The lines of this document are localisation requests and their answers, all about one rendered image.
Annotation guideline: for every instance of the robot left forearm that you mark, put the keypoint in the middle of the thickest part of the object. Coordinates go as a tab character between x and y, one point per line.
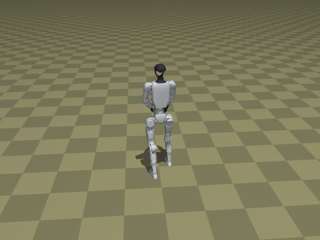
149	105

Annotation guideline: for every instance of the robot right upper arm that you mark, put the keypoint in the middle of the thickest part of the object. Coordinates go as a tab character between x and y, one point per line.
172	89

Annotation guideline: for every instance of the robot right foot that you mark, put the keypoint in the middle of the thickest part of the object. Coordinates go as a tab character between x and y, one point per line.
168	163

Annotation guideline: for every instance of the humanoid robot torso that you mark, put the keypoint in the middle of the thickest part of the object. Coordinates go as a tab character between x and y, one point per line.
160	97

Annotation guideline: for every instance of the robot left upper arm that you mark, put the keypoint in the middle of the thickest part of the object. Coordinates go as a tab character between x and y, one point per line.
146	89

